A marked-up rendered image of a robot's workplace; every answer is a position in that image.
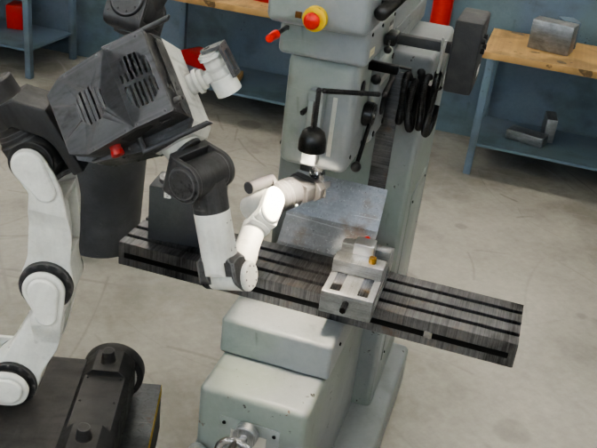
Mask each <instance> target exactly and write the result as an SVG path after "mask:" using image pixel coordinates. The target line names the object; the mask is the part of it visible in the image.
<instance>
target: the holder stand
mask: <svg viewBox="0 0 597 448"><path fill-rule="evenodd" d="M165 174H166V172H160V174H159V175H158V176H157V177H156V178H155V179H154V181H153V182H152V183H151V184H150V185H149V204H148V233H147V237H148V238H149V239H155V240H159V241H164V242H169V243H174V244H183V245H187V246H192V247H197V248H200V247H199V243H198V237H197V233H196V227H195V218H194V213H193V208H192V204H193V203H191V204H183V203H181V202H179V201H178V200H176V199H175V198H173V197H172V196H169V195H168V194H166V193H165V192H164V191H163V183H164V178H165Z"/></svg>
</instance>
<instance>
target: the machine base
mask: <svg viewBox="0 0 597 448"><path fill-rule="evenodd" d="M407 355H408V349H407V347H405V346H403V345H401V344H397V343H393V345H392V347H391V350H390V352H389V355H388V358H387V360H386V363H385V366H384V369H383V371H382V373H381V376H380V378H379V381H378V385H377V387H376V389H375V392H374V395H373V397H372V399H371V402H370V404H369V405H362V404H357V403H353V402H351V404H350V405H349V408H348V410H347V413H346V416H345V418H344V420H343V423H342V425H341V428H340V430H339V432H338V435H337V438H336V440H335V442H334V445H333V446H332V448H379V447H380V445H381V442H382V439H383V436H384V434H385V431H386V426H387V423H388V421H389V418H390V415H391V412H392V410H393V407H394V402H395V399H396V397H397V394H398V391H399V388H400V386H401V383H402V377H403V373H404V368H405V364H406V359H407Z"/></svg>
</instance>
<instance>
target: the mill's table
mask: <svg viewBox="0 0 597 448"><path fill-rule="evenodd" d="M147 233H148V216H147V217H146V220H143V221H142V222H141V223H140V224H139V225H137V228H134V229H133V230H132V231H131V232H129V233H128V236H125V237H124V238H122V239H121V240H120V241H119V251H118V263H119V264H123V265H126V266H129V267H133V268H139V269H142V270H146V271H149V272H153V273H156V274H159V275H163V276H168V277H172V278H176V279H179V280H183V281H186V282H189V283H193V284H199V285H201V284H200V282H199V276H198V272H197V266H196V262H197V261H198V260H199V259H200V257H201V253H200V248H197V247H192V246H187V245H183V244H174V243H169V242H164V241H159V240H155V239H149V238H148V237H147ZM333 259H334V258H332V257H329V256H325V255H321V254H318V253H314V252H308V251H304V250H300V249H297V248H292V247H289V246H285V245H281V244H275V243H271V242H268V241H264V240H262V243H261V246H260V248H259V255H258V259H257V261H256V264H255V265H256V267H257V270H258V281H257V283H256V286H255V287H254V288H253V290H252V291H250V292H243V291H228V290H220V291H223V292H229V293H233V294H236V295H239V296H243V297H246V298H250V299H254V300H259V301H263V302H266V303H269V304H273V305H276V306H280V307H283V308H289V309H293V310H296V311H299V312H303V313H307V314H310V315H313V316H319V317H323V318H326V319H330V320H333V321H337V322H340V323H343V324H350V325H352V326H356V327H360V328H363V329H366V330H370V331H374V332H380V333H383V334H386V335H390V336H394V337H396V338H400V339H404V340H409V341H413V342H417V343H420V344H423V345H427V346H430V347H434V348H439V349H443V350H447V351H450V352H453V353H457V354H460V355H464V356H470V357H473V358H477V359H480V360H483V361H487V362H491V363H494V364H500V365H503V366H507V367H510V368H513V362H514V359H515V356H516V352H517V348H518V346H519V339H520V338H519V337H520V332H521V320H522V312H523V306H524V305H522V304H518V303H514V302H511V301H507V300H501V299H497V298H493V297H490V296H486V295H482V294H479V293H475V292H469V291H465V290H461V289H458V288H454V287H450V286H447V285H443V284H437V283H433V282H428V281H425V280H421V279H417V278H414V277H410V276H404V275H400V274H396V273H393V272H389V275H388V277H387V280H386V283H385V285H384V288H383V290H382V293H381V294H380V297H379V299H378V303H377V306H376V307H375V310H374V312H373V315H372V317H371V320H370V322H369V323H365V322H362V321H358V320H354V319H351V318H347V317H344V316H338V315H334V314H331V313H327V312H323V311H320V310H319V303H320V297H321V290H322V288H323V286H324V284H325V283H326V281H327V279H328V277H329V275H330V272H331V271H332V263H333Z"/></svg>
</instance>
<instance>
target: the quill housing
mask: <svg viewBox="0 0 597 448"><path fill-rule="evenodd" d="M368 66H369V63H368V64H367V65H366V66H365V67H363V68H360V67H356V66H350V65H346V64H341V63H337V62H332V61H327V60H318V59H314V58H309V57H305V56H300V55H296V54H292V55H291V58H290V65H289V74H288V83H287V91H286V100H285V108H284V116H283V132H282V139H281V141H280V144H281V149H280V153H281V156H282V158H283V159H284V160H286V161H288V162H292V163H296V164H302V163H301V155H302V152H300V151H299V150H298V144H299V136H300V134H301V133H302V131H303V129H305V128H306V114H307V112H306V113H305V114H304V115H303V116H302V115H301V114H300V111H301V110H302V109H303V108H305V107H308V95H309V90H310V89H312V88H313V87H314V86H315V87H320V88H325V89H326V88H327V89H340V90H353V91H354V90H356V91H368V90H369V89H370V78H371V71H372V70H368ZM367 100H368V96H360V95H359V96H357V95H356V96H355V95H344V94H343V95H342V94H340V95H339V94H327V96H326V103H325V110H324V117H323V124H322V130H323V131H324V132H325V137H326V149H325V153H323V154H321V155H319V158H318V162H317V163H316V164H315V166H312V165H309V164H303V165H307V166H312V167H315V168H320V169H324V170H327V171H332V172H343V171H344V170H346V168H347V167H348V166H349V165H350V164H351V162H352V161H353V160H354V158H355V156H356V155H357V154H358V151H359V148H360V146H361V143H362V130H363V125H362V124H361V118H362V110H363V107H364V104H365V102H367Z"/></svg>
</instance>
